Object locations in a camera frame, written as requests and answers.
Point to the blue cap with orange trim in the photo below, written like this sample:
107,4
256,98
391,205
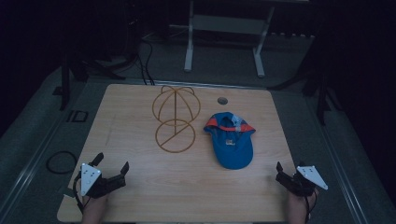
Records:
232,149

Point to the black tripod stand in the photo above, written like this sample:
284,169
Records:
320,99
64,87

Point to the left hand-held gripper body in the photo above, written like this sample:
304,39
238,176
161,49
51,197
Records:
90,179

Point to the white metal desk frame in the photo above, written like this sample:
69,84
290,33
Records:
189,46

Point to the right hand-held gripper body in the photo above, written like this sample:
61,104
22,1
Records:
306,179

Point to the person's left hand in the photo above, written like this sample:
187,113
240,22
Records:
95,210

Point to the black rectangular floor bracket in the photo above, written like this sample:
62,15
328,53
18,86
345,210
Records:
71,116

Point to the grey round table grommet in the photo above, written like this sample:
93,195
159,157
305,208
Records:
222,100

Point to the person's right hand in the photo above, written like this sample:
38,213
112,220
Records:
297,208

